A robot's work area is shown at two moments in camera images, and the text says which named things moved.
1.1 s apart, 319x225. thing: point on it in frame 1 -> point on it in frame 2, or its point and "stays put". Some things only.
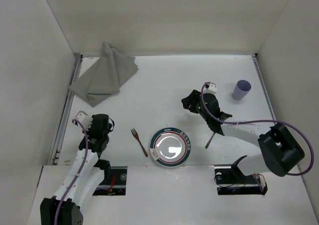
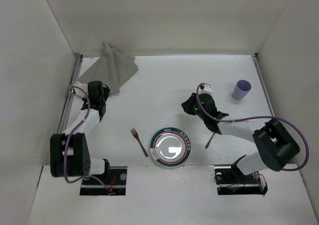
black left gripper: x=98 y=122 -> x=105 y=93
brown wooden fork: x=136 y=135 stays put
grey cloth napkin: x=105 y=77 stays put
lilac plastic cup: x=241 y=89 stays put
